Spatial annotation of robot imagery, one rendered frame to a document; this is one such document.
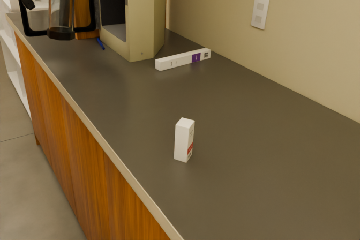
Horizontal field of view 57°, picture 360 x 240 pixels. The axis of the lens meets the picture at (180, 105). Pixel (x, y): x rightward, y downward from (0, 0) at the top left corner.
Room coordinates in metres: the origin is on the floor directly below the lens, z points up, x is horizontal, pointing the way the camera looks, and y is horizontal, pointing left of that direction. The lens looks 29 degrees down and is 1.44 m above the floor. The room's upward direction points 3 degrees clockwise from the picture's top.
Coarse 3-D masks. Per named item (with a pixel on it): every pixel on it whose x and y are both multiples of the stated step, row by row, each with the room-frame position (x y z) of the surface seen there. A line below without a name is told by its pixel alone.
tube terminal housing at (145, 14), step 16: (128, 0) 1.25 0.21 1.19; (144, 0) 1.28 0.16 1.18; (160, 0) 1.41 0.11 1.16; (128, 16) 1.25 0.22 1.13; (144, 16) 1.28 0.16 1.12; (160, 16) 1.42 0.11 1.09; (128, 32) 1.25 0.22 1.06; (144, 32) 1.28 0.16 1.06; (160, 32) 1.42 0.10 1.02; (112, 48) 1.38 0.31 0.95; (128, 48) 1.25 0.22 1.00; (144, 48) 1.28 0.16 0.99; (160, 48) 1.43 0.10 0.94
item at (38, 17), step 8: (40, 0) 1.38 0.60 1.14; (80, 0) 1.46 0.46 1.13; (88, 0) 1.47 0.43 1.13; (40, 8) 1.37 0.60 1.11; (80, 8) 1.46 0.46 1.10; (88, 8) 1.47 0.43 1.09; (32, 16) 1.36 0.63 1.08; (40, 16) 1.37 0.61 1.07; (80, 16) 1.45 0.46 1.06; (88, 16) 1.47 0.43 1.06; (32, 24) 1.35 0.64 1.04; (40, 24) 1.37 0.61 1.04; (80, 24) 1.45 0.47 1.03; (88, 24) 1.47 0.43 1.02
